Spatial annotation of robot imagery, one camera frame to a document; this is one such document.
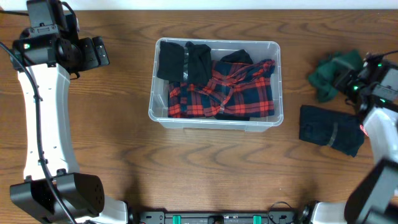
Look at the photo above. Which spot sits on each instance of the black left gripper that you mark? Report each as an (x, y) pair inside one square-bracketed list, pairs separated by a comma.
[(89, 60)]

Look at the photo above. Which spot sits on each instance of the red navy plaid shirt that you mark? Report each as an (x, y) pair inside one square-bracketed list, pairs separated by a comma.
[(235, 89)]

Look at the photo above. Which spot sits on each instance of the black garment with tape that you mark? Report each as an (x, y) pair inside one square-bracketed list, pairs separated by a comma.
[(188, 64)]

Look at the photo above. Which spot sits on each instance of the pink folded garment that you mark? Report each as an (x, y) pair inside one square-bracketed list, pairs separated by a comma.
[(363, 130)]

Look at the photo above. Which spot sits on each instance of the dark green garment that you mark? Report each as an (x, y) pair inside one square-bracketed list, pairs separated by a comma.
[(328, 69)]

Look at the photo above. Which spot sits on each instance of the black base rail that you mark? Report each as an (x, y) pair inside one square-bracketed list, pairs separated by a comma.
[(217, 218)]

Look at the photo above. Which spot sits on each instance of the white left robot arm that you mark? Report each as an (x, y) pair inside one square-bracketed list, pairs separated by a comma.
[(54, 190)]

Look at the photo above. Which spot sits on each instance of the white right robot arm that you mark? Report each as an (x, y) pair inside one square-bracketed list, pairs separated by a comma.
[(371, 200)]

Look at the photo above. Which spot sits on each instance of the black garment in bin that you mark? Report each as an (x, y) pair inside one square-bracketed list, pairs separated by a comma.
[(240, 56)]

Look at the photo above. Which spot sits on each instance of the navy folded garment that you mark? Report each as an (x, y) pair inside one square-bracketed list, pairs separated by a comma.
[(340, 131)]

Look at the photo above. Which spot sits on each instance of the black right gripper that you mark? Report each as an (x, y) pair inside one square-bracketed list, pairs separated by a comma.
[(347, 74)]

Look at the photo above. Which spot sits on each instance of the clear plastic storage bin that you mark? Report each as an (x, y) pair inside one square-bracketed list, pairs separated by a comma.
[(258, 50)]

